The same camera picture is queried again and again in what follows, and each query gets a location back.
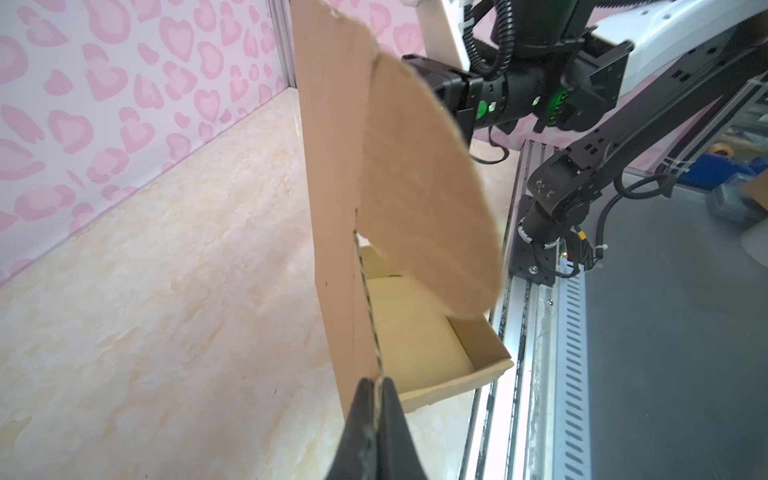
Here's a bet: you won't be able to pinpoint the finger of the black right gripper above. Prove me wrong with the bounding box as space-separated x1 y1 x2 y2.
401 54 463 90

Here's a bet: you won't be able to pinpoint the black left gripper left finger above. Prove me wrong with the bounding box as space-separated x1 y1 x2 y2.
326 378 378 480

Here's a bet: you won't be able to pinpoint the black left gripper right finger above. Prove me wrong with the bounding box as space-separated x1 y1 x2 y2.
376 378 427 480

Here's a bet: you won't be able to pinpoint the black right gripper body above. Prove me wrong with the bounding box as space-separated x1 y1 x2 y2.
432 41 633 132

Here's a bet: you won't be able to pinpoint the brown cardboard box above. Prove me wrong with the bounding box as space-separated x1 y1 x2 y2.
291 1 512 412

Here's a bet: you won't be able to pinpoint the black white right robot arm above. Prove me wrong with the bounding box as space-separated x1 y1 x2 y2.
405 1 767 286

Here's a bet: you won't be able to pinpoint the blue items beyond table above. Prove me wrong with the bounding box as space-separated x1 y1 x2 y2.
678 153 767 226

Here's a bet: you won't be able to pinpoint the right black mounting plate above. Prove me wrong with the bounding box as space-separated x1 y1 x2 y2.
509 195 571 287

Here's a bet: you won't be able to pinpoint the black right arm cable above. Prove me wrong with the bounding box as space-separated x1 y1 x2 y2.
460 0 517 82

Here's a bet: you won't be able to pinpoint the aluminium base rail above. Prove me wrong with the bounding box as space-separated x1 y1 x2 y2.
458 141 592 479

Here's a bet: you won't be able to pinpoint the back right aluminium post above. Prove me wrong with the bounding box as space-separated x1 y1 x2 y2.
267 0 296 88

